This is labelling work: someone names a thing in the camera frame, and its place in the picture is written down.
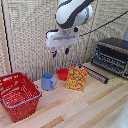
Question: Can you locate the black oven door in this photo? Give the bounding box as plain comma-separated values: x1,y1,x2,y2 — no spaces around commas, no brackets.
79,63,111,85

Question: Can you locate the yellow red food box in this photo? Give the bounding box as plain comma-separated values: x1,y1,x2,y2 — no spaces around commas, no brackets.
65,65,90,93

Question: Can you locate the blue plastic mug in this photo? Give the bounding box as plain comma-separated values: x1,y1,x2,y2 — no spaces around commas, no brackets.
40,72,58,92

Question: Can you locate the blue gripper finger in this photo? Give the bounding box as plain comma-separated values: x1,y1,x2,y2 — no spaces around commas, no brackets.
51,48,58,58
64,46,71,56

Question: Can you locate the red plastic shopping basket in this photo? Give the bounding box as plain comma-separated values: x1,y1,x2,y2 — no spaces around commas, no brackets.
0,71,43,124

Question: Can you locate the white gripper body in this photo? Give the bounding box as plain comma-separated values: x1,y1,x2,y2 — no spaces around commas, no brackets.
45,27,80,50

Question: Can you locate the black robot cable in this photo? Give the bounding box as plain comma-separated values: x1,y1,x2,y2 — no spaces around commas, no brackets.
79,9,128,37

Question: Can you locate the red bowl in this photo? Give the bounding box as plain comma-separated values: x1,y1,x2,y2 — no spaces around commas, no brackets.
56,68,70,82

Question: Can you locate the woven folding screen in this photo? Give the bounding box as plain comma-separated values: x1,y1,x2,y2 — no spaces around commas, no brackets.
0,0,128,82

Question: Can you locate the black toaster oven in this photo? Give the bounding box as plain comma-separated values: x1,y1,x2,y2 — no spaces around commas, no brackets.
90,37,128,80

